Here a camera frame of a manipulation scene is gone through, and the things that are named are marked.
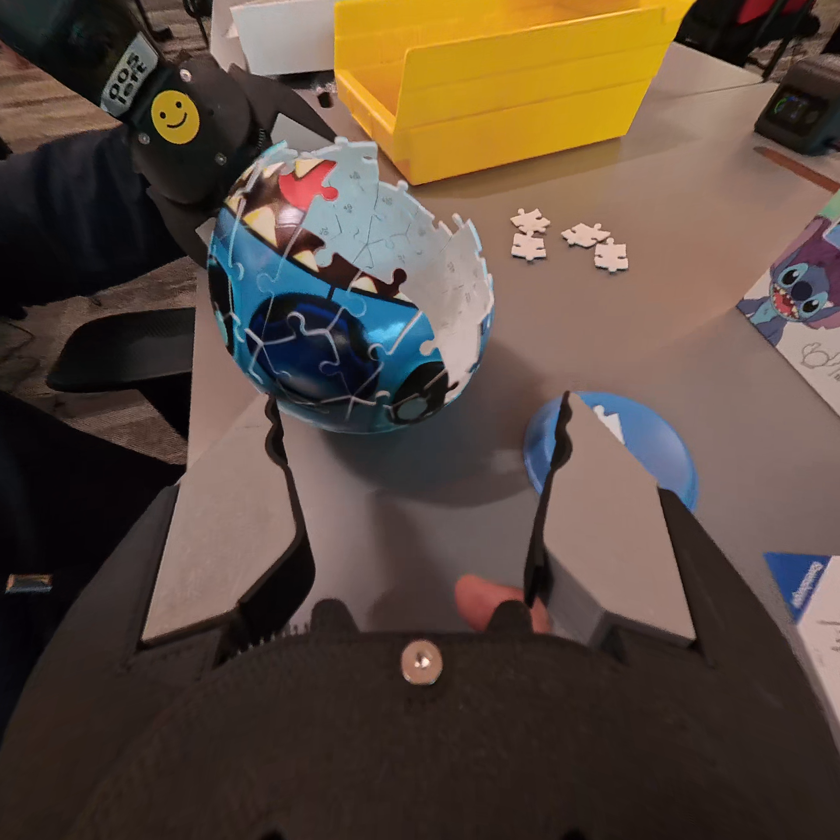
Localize white instruction sheet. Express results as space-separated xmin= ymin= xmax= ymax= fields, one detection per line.
xmin=763 ymin=551 xmax=840 ymax=713

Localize person's right hand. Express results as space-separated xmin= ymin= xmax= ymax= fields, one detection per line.
xmin=454 ymin=575 xmax=553 ymax=635

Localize green printed puzzle box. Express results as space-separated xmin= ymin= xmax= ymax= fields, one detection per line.
xmin=736 ymin=190 xmax=840 ymax=417

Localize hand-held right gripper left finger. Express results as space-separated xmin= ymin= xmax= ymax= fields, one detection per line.
xmin=140 ymin=395 xmax=316 ymax=667

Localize blue plastic ball stand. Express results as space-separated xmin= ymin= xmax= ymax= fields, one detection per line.
xmin=523 ymin=390 xmax=700 ymax=514

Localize black chair armrest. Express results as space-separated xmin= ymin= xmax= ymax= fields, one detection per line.
xmin=46 ymin=307 xmax=198 ymax=395

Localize dark grey power bank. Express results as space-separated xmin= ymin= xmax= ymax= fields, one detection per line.
xmin=753 ymin=62 xmax=840 ymax=156

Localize brown wooden strip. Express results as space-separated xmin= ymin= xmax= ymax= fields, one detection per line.
xmin=755 ymin=146 xmax=840 ymax=194

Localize white cardboard sheet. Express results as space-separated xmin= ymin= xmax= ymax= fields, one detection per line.
xmin=210 ymin=0 xmax=339 ymax=77

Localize person's dark clothing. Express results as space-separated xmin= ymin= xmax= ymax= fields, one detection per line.
xmin=0 ymin=387 xmax=191 ymax=723

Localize person's left forearm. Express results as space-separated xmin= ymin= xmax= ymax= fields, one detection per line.
xmin=0 ymin=128 xmax=191 ymax=322

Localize yellow plastic bin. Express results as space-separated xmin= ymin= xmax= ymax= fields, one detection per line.
xmin=333 ymin=0 xmax=697 ymax=186

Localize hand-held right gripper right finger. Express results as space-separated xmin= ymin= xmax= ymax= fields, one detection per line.
xmin=524 ymin=392 xmax=698 ymax=648

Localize blue puzzle ball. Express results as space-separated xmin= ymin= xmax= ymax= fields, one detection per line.
xmin=206 ymin=138 xmax=495 ymax=435

